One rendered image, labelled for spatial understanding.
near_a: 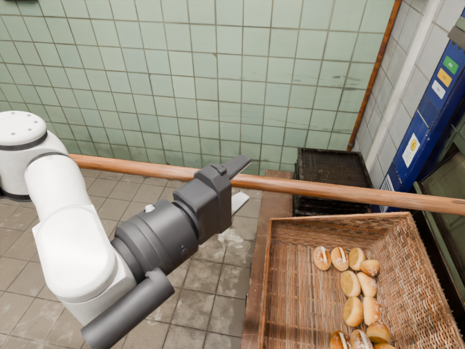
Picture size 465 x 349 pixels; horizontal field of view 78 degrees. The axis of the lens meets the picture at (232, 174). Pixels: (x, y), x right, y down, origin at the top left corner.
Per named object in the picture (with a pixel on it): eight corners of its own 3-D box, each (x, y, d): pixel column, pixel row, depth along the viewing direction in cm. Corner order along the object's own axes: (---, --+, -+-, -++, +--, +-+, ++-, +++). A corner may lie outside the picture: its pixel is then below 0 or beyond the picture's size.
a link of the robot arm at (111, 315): (140, 245, 44) (65, 297, 37) (129, 201, 36) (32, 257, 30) (188, 300, 39) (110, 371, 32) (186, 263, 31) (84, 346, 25)
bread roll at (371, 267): (358, 260, 100) (362, 277, 98) (378, 257, 98) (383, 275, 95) (358, 262, 108) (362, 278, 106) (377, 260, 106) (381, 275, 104)
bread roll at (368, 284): (367, 303, 100) (383, 300, 98) (363, 291, 96) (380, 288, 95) (357, 280, 108) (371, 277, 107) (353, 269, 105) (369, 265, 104)
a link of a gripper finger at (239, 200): (238, 189, 50) (212, 208, 47) (252, 199, 49) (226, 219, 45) (238, 196, 51) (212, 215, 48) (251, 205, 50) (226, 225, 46)
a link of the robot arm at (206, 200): (194, 149, 42) (120, 190, 36) (241, 180, 37) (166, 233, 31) (200, 208, 50) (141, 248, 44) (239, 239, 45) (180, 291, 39)
